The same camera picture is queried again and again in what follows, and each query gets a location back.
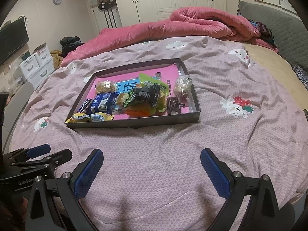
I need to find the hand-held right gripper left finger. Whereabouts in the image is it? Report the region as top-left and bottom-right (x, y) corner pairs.
(25, 148), (104, 231)

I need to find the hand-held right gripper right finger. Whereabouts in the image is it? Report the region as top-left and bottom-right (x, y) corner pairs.
(200, 148), (295, 231)

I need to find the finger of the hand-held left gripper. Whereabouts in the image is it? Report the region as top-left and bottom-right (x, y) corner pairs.
(14, 149), (73, 172)
(5, 144), (51, 163)

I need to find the yellow snack packet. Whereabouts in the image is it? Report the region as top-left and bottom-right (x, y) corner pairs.
(65, 112), (114, 124)

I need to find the brown chocolate bar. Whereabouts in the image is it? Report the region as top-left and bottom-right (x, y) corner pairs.
(76, 98), (95, 113)

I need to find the blue snack packet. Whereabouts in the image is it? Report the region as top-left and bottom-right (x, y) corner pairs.
(90, 92), (118, 115)

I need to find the orange snack packet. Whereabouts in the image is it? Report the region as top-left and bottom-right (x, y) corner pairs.
(124, 101), (157, 117)

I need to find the brown cake packet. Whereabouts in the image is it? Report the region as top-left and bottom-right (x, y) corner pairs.
(166, 96), (186, 115)

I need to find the small green snack packet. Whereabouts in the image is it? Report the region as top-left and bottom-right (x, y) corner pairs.
(117, 90), (135, 107)

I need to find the clear packet of golden snacks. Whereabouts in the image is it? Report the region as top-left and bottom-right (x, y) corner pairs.
(95, 80), (117, 94)

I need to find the clear-wrapped snack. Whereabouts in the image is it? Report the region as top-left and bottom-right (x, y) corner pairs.
(173, 75), (194, 101)

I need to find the black snack packet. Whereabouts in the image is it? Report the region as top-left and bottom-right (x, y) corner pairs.
(131, 85), (162, 107)

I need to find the grey chair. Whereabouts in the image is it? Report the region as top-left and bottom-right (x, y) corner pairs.
(2, 82), (34, 150)

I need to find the printed pink bedsheet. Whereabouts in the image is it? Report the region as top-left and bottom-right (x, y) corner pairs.
(5, 36), (308, 231)

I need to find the white drawer cabinet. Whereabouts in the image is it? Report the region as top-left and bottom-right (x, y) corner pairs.
(19, 48), (56, 89)

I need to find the brown plush blanket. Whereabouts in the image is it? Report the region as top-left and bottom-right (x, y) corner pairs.
(50, 50), (64, 71)

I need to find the dark clothes pile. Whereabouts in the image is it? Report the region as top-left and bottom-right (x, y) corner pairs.
(60, 36), (85, 57)

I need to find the black television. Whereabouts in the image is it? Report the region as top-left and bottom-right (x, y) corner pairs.
(0, 17), (30, 65)

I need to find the beige mattress cover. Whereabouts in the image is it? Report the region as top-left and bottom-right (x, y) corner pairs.
(243, 42), (308, 198)

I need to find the patterned dark cloth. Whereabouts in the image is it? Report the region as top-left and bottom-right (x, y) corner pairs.
(292, 64), (308, 89)

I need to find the dark striped clothing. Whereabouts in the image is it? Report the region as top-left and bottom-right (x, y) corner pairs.
(248, 19), (277, 47)

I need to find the pink quilt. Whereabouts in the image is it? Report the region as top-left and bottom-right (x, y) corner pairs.
(60, 8), (280, 65)

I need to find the grey padded headboard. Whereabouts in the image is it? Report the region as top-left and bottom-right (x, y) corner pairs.
(237, 0), (308, 68)

